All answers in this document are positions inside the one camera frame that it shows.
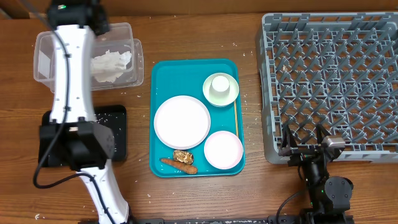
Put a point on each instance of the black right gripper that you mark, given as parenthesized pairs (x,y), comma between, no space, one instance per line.
(288,148)

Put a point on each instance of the white cup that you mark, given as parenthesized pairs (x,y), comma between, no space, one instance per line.
(220,84)

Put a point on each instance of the large white plate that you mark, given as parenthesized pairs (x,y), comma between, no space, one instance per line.
(182,122)

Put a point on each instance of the white napkin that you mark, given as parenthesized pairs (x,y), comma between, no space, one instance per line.
(110,66)

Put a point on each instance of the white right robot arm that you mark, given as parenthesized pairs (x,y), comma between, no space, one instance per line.
(329,195)

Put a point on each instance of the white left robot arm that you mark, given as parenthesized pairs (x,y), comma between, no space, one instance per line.
(72,136)

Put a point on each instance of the grey dishwasher rack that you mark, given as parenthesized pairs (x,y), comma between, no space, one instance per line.
(338,70)

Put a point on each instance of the black waste tray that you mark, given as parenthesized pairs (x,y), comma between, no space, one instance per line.
(113,117)

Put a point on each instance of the wooden chopstick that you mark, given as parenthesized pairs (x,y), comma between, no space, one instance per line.
(236,119)

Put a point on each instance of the orange carrot piece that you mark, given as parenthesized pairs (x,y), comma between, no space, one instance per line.
(186,168)

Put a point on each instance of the brown food scrap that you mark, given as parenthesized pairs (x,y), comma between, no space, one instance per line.
(183,157)

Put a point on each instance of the clear plastic bin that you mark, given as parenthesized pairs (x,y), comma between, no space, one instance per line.
(118,39)

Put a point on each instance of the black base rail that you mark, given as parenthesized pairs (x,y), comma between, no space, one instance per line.
(217,221)

